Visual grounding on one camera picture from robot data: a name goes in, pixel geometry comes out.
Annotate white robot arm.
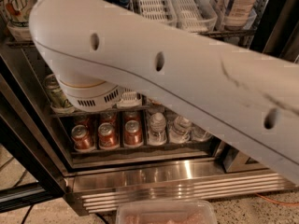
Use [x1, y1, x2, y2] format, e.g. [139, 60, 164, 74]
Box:
[29, 0, 299, 184]

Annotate front right red can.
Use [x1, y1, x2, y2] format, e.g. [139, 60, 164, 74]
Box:
[124, 120, 143, 146]

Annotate red can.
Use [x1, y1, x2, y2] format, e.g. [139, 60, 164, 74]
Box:
[98, 122, 119, 149]
[71, 125, 95, 152]
[124, 120, 143, 146]

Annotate front middle red can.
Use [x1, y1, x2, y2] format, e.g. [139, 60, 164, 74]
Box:
[98, 122, 119, 149]

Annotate front left red can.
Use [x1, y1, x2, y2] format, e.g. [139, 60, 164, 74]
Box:
[71, 125, 95, 152]

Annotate front left green can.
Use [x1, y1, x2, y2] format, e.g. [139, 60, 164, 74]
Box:
[44, 74, 72, 109]

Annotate stainless steel fridge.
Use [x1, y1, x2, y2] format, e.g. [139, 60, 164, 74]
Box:
[0, 0, 298, 216]

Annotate black fridge door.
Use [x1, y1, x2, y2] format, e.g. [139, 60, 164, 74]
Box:
[0, 60, 65, 213]

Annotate white can top right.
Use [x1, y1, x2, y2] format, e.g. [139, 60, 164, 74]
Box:
[210, 0, 256, 31]

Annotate middle water bottle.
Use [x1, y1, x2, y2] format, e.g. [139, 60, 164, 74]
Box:
[169, 116, 192, 144]

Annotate clear plastic container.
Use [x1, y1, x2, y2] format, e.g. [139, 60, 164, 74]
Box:
[115, 200, 218, 224]

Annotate middle wire shelf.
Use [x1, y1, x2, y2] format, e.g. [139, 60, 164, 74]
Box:
[50, 105, 157, 118]

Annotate wire shelf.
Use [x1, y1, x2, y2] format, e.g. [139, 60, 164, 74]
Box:
[6, 29, 256, 49]
[50, 105, 157, 118]

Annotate top wire shelf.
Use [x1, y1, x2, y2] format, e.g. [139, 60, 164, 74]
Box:
[6, 29, 256, 49]

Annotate orange cable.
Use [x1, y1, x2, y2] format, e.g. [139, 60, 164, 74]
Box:
[255, 193, 299, 207]

